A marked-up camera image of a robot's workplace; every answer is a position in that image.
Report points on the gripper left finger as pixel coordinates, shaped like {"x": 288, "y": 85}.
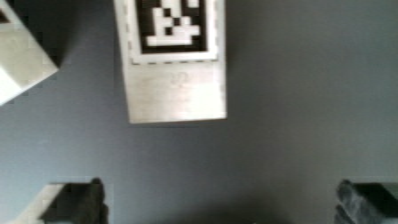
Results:
{"x": 67, "y": 204}

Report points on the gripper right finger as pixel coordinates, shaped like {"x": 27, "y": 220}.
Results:
{"x": 368, "y": 203}

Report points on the white square tabletop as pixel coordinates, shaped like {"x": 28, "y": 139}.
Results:
{"x": 27, "y": 65}

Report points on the white table leg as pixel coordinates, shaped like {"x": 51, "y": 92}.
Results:
{"x": 172, "y": 54}

